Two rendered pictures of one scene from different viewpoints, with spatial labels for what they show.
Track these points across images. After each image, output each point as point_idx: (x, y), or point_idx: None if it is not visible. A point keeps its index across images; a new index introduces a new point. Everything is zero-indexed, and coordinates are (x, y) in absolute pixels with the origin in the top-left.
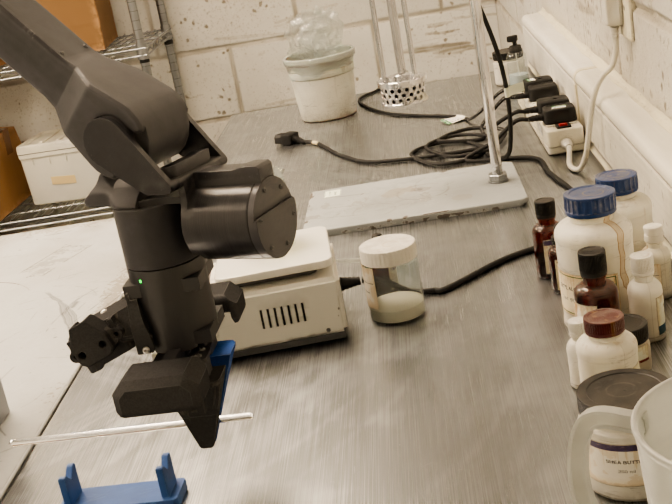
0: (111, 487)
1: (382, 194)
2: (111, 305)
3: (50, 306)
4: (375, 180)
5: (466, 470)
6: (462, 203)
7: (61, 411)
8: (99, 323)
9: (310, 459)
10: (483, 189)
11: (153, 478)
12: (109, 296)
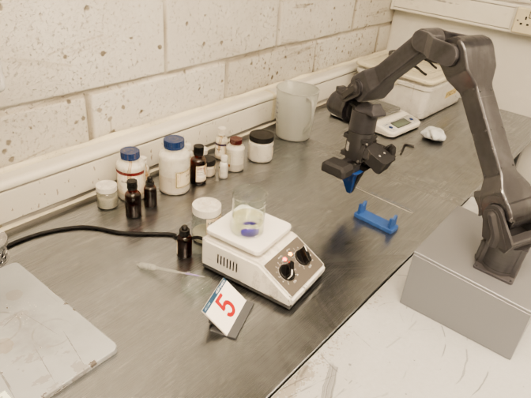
0: (378, 223)
1: (3, 354)
2: (376, 155)
3: None
4: None
5: (284, 178)
6: (31, 287)
7: (375, 283)
8: (386, 146)
9: (313, 203)
10: None
11: (360, 226)
12: (286, 396)
